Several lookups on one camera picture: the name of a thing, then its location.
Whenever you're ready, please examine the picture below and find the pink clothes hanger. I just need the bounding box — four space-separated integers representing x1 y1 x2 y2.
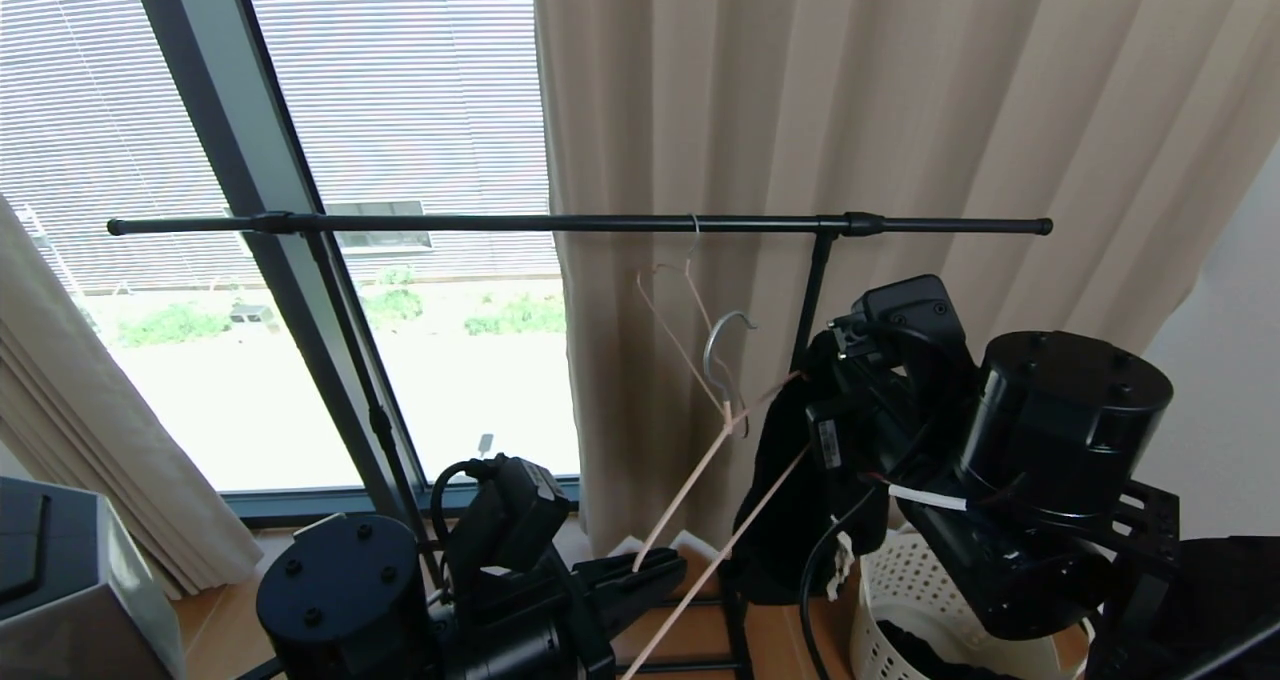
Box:
617 309 814 680
635 214 741 431

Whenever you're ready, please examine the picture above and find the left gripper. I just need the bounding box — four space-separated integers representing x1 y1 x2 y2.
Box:
449 558 618 680

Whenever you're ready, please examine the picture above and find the white laundry basket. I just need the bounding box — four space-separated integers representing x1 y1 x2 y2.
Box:
848 528 1098 680

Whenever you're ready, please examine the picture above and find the beige curtain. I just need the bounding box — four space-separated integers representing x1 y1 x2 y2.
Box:
530 0 1280 563
0 193 264 600

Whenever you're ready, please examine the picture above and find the window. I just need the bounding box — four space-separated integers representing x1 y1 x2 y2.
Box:
0 0 582 528

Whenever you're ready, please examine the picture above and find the black clothes rack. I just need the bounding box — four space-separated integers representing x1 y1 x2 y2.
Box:
106 211 1055 680

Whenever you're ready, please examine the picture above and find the black cable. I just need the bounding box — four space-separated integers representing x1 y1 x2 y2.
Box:
797 478 883 680
428 457 501 563

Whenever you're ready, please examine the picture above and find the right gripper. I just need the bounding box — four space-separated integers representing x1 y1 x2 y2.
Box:
804 384 967 502

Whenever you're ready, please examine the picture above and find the black garment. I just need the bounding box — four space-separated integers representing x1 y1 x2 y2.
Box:
878 618 1023 680

